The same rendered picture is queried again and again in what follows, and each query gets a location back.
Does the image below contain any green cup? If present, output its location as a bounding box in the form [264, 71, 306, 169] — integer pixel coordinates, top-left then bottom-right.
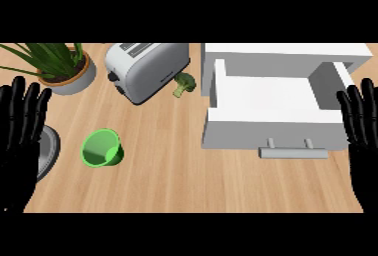
[80, 128, 126, 169]

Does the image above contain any green broccoli floret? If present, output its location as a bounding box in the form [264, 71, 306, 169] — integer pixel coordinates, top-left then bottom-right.
[171, 72, 198, 98]

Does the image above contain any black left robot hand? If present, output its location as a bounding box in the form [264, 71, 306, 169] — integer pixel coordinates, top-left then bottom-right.
[0, 75, 53, 214]

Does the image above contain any white drawer cabinet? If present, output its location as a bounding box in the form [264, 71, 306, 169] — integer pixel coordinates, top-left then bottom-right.
[199, 43, 374, 111]

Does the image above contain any silver toaster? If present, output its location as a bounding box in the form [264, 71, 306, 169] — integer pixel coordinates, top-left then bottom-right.
[103, 43, 192, 106]

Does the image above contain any grey round plate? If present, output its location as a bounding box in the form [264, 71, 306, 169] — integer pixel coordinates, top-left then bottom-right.
[35, 125, 62, 183]

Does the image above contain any potted green plant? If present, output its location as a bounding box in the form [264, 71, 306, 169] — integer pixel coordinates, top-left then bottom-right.
[0, 43, 97, 97]

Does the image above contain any white open drawer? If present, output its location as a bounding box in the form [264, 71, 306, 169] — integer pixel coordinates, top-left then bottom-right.
[199, 59, 357, 160]

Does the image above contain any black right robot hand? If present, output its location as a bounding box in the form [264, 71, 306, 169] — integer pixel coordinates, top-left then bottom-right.
[335, 77, 378, 214]

